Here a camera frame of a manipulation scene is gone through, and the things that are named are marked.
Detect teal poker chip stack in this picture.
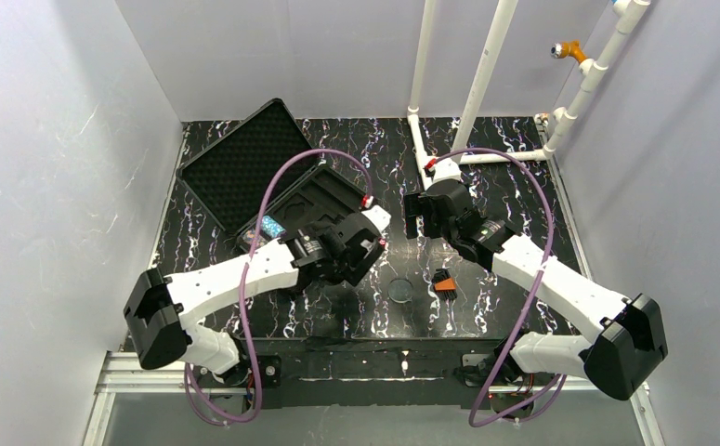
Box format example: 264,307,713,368
261,215,285,239

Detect black poker set case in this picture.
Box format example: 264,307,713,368
177,98,366,251

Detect orange blue poker chip stack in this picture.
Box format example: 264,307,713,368
241,230,266,246

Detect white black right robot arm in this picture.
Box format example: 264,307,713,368
404,179,668,400

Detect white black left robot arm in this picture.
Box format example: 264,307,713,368
124,206,391,374

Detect black orange hex key set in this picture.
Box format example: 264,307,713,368
431,269,457,301

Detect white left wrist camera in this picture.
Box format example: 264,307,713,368
360,195,391,232

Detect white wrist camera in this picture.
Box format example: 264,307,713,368
360,195,391,232
423,158,462,188

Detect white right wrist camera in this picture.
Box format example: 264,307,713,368
423,158,462,188

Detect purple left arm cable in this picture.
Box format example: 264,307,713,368
183,149,376,428

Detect orange mounted camera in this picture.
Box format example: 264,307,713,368
550,40,587,64

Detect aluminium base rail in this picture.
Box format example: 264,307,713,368
84,350,664,445

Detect white PVC pipe frame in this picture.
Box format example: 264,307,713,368
407,0,652,192

